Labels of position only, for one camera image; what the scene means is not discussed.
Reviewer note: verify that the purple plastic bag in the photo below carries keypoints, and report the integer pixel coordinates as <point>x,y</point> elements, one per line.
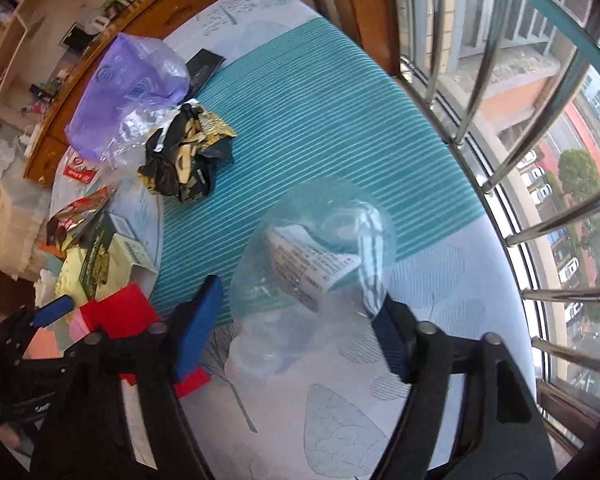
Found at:
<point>134,71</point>

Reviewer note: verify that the clear plastic bag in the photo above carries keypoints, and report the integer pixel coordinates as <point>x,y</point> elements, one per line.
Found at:
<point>125,151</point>

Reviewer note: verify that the metal window grille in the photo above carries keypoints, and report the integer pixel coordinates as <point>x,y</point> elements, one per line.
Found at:
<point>515,88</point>

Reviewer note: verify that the black photo frame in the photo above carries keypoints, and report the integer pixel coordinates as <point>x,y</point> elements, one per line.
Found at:
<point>77,40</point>

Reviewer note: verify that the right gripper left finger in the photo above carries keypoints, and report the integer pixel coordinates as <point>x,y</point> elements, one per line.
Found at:
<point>168,358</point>

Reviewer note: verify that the green yellow tea box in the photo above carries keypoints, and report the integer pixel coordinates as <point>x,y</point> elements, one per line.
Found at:
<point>107,259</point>

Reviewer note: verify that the red white carton box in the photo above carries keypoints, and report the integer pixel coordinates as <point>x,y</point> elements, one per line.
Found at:
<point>74,167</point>

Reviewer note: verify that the clear plastic bottle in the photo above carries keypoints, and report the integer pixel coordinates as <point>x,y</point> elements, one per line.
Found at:
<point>315,271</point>

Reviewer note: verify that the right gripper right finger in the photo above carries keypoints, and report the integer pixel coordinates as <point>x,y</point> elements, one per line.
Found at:
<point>421,355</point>

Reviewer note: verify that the orange foil snack packet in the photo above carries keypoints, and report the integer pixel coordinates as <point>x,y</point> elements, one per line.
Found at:
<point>66,226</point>

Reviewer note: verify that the red paper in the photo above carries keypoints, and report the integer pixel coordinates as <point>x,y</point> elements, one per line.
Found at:
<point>126,313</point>

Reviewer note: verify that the black card packet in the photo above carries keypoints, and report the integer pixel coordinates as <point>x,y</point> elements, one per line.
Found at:
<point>201,67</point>

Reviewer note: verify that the black gold wrapper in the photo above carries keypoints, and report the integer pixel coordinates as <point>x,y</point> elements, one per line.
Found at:
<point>183,155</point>

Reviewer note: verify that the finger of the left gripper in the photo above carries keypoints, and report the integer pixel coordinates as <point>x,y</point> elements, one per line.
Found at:
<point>43,316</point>

